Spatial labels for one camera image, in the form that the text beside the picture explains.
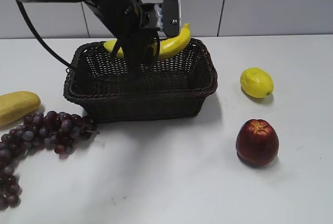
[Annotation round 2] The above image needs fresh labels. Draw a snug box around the yellow mango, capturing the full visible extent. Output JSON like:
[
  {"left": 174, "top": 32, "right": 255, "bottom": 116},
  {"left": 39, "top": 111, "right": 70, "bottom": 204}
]
[{"left": 1, "top": 91, "right": 41, "bottom": 127}]

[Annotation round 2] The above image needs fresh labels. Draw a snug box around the dark brown woven basket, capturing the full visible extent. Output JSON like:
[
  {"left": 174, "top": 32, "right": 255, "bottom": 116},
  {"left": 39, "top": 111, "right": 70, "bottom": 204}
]
[{"left": 63, "top": 38, "right": 217, "bottom": 123}]

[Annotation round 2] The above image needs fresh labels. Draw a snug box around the red apple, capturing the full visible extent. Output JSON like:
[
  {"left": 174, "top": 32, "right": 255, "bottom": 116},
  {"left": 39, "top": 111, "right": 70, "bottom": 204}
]
[{"left": 236, "top": 119, "right": 279, "bottom": 167}]

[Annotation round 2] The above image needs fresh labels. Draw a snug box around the yellow plastic banana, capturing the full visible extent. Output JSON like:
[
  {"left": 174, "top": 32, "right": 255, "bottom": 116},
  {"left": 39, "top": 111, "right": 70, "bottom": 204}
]
[{"left": 103, "top": 22, "right": 191, "bottom": 61}]

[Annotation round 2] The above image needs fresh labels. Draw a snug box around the purple grape bunch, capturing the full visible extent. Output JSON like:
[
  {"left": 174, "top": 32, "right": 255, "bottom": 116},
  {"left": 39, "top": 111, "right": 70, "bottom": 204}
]
[{"left": 1, "top": 111, "right": 99, "bottom": 210}]

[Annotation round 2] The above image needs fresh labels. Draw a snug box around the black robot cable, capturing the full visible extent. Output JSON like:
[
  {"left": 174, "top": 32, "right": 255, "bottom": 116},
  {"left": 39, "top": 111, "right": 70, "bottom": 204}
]
[{"left": 14, "top": 0, "right": 72, "bottom": 69}]

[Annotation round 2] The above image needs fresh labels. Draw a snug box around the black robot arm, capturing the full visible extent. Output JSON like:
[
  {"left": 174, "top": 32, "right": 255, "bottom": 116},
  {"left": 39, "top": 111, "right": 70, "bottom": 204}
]
[{"left": 15, "top": 0, "right": 181, "bottom": 78}]

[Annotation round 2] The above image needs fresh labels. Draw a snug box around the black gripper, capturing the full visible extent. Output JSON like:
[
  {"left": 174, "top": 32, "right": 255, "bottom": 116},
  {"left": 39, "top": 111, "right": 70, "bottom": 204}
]
[{"left": 104, "top": 0, "right": 181, "bottom": 79}]

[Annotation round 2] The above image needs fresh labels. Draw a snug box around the yellow lemon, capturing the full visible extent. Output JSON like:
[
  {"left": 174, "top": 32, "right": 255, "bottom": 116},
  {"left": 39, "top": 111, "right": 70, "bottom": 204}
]
[{"left": 240, "top": 67, "right": 274, "bottom": 98}]

